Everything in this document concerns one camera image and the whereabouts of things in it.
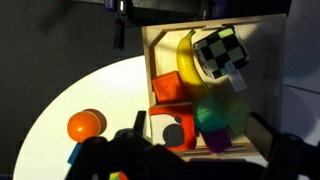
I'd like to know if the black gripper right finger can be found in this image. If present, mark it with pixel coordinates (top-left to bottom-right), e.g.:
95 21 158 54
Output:
245 112 320 180

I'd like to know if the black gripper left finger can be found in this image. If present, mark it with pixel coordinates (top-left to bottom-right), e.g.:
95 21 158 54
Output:
64 111 188 180

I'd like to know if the teal toy cube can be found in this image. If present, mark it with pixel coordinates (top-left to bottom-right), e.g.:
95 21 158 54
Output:
67 142 83 166

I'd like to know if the orange toy fruit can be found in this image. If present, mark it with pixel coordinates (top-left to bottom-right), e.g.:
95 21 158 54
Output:
67 110 102 144

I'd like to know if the light green toy cube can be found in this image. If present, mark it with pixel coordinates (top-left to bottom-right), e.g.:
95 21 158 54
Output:
224 99 250 137

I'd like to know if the magenta toy cube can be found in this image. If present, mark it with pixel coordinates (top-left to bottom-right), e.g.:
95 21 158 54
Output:
200 128 233 155

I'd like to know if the yellow toy banana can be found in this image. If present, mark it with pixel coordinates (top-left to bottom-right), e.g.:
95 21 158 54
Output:
175 29 214 100

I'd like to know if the light wooden tray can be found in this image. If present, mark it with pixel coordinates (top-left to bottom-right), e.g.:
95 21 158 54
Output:
141 13 288 163

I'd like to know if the small orange red cube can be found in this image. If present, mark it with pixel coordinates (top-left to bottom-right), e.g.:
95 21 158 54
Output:
151 70 191 104

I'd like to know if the white paper tag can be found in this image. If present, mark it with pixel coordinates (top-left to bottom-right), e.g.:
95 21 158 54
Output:
227 68 248 93

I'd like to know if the black floor equipment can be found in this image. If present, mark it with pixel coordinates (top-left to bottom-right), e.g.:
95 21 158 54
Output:
101 0 234 51

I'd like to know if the black white checkered cube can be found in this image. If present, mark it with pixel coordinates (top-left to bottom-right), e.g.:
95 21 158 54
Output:
192 25 251 80

